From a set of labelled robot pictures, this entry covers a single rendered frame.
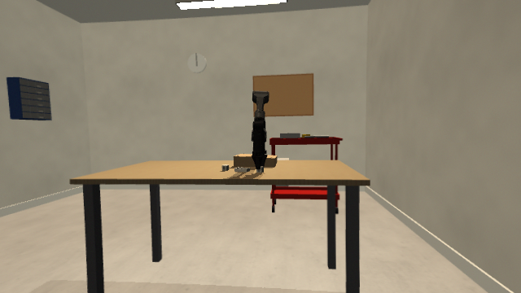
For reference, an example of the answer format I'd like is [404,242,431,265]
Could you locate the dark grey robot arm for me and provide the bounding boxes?
[252,90,269,151]

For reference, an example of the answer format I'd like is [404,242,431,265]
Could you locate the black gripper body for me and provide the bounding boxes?
[252,143,266,156]

